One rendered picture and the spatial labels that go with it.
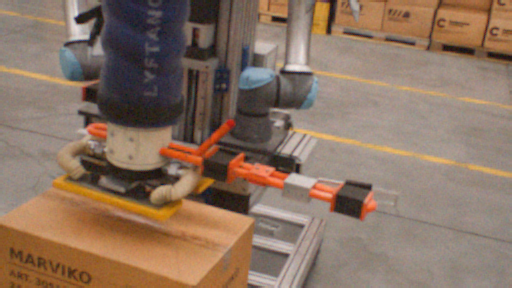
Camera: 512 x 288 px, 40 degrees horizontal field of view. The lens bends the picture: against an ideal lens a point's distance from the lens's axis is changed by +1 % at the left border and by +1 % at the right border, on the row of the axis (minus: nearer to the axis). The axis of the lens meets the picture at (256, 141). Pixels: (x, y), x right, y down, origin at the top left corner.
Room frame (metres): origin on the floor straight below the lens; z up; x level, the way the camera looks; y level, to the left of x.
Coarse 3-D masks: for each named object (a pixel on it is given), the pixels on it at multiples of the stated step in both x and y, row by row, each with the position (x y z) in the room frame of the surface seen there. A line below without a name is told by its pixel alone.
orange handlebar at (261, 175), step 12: (96, 132) 1.74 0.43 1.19; (168, 156) 1.67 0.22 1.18; (180, 156) 1.65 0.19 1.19; (192, 156) 1.65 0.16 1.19; (240, 168) 1.63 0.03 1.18; (252, 168) 1.61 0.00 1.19; (264, 168) 1.62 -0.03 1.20; (252, 180) 1.58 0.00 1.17; (264, 180) 1.57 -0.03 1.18; (276, 180) 1.56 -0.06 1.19; (312, 192) 1.53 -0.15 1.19; (324, 192) 1.53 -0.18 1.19; (372, 204) 1.49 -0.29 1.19
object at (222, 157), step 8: (208, 152) 1.64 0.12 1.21; (216, 152) 1.68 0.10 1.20; (224, 152) 1.68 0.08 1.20; (232, 152) 1.68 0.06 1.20; (240, 152) 1.68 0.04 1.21; (208, 160) 1.60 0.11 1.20; (216, 160) 1.62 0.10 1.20; (224, 160) 1.63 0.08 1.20; (232, 160) 1.62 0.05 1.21; (240, 160) 1.64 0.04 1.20; (208, 168) 1.61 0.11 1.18; (216, 168) 1.60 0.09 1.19; (224, 168) 1.59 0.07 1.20; (232, 168) 1.60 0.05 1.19; (208, 176) 1.60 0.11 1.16; (216, 176) 1.59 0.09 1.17; (224, 176) 1.59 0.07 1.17; (232, 176) 1.60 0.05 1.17
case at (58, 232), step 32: (64, 192) 1.84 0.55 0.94; (0, 224) 1.63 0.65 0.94; (32, 224) 1.64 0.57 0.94; (64, 224) 1.66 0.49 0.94; (96, 224) 1.68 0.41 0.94; (128, 224) 1.70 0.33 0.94; (160, 224) 1.72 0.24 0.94; (192, 224) 1.74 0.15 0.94; (224, 224) 1.76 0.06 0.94; (0, 256) 1.63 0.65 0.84; (32, 256) 1.59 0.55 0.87; (64, 256) 1.56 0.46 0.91; (96, 256) 1.53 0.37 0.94; (128, 256) 1.53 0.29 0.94; (160, 256) 1.55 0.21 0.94; (192, 256) 1.57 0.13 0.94; (224, 256) 1.60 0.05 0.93
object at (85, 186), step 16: (64, 176) 1.69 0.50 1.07; (80, 176) 1.69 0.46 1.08; (96, 176) 1.65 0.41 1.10; (80, 192) 1.62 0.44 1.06; (96, 192) 1.62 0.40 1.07; (112, 192) 1.62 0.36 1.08; (128, 192) 1.63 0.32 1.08; (144, 192) 1.61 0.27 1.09; (128, 208) 1.57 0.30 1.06; (144, 208) 1.56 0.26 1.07; (160, 208) 1.56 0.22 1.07; (176, 208) 1.59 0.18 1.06
